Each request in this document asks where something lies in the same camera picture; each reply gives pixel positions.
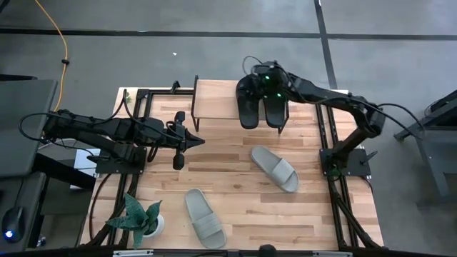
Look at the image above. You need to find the black computer mouse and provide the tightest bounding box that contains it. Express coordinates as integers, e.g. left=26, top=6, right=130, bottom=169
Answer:
left=1, top=206, right=26, bottom=243

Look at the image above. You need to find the dark round object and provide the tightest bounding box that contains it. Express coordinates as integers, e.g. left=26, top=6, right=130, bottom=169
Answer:
left=258, top=243, right=278, bottom=257

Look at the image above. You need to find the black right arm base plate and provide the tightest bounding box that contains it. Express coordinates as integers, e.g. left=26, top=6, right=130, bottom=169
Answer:
left=319, top=148, right=372, bottom=178

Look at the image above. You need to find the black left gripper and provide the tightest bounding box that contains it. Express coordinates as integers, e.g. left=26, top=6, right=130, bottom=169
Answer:
left=163, top=111, right=206, bottom=171

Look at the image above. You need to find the silver metal bracket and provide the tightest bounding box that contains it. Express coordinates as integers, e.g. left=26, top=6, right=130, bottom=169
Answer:
left=113, top=249, right=154, bottom=257
left=313, top=251, right=353, bottom=257

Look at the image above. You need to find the white sheet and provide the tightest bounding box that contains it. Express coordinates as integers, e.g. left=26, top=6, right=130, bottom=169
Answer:
left=69, top=148, right=101, bottom=190

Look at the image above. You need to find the black side desk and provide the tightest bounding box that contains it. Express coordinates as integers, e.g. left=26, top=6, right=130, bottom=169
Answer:
left=0, top=171, right=47, bottom=253

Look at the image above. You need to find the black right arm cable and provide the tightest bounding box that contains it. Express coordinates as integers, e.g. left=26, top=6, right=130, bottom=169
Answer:
left=376, top=102, right=426, bottom=141

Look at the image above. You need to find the black rubber slide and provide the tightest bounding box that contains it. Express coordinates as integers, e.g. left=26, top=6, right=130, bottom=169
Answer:
left=263, top=94, right=288, bottom=129
left=235, top=76, right=261, bottom=130

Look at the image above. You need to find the grey rubber slide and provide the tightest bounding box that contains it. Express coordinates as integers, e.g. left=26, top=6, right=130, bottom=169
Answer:
left=251, top=145, right=300, bottom=193
left=184, top=188, right=227, bottom=250

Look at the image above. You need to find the green potted plant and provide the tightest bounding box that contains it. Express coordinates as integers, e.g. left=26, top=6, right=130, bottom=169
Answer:
left=105, top=193, right=164, bottom=250

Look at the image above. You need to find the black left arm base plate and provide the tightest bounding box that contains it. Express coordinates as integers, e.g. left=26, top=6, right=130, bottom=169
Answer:
left=95, top=146, right=148, bottom=176

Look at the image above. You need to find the black metal rig frame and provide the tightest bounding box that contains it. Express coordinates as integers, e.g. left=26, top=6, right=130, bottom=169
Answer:
left=80, top=87, right=385, bottom=251

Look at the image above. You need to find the yellow power cable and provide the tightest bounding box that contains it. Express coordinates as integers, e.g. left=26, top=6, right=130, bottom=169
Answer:
left=34, top=0, right=69, bottom=112

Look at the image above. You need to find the wooden shelf with black frame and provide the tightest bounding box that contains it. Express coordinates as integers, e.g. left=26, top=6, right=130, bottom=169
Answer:
left=191, top=74, right=291, bottom=135

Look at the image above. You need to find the white plant pot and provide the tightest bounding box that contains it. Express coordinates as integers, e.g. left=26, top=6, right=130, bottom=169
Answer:
left=142, top=213, right=166, bottom=239

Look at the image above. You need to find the grey metal table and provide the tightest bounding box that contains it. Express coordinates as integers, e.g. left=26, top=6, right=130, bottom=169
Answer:
left=393, top=89, right=457, bottom=201

